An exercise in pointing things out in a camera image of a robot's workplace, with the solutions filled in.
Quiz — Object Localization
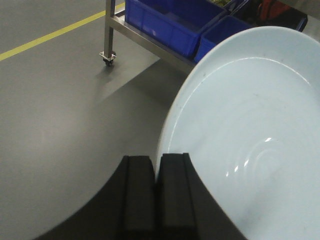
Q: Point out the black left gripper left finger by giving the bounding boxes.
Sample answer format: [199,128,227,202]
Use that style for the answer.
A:
[38,155,156,240]

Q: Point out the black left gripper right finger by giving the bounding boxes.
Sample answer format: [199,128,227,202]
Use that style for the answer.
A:
[158,153,245,240]

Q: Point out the light blue plate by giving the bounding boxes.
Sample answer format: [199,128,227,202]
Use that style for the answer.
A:
[157,26,320,240]

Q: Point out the small blue plastic bin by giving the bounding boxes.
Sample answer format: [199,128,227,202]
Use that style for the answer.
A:
[194,15,252,63]

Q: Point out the steel cart frame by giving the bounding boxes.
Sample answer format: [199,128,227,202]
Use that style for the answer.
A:
[99,0,196,74]

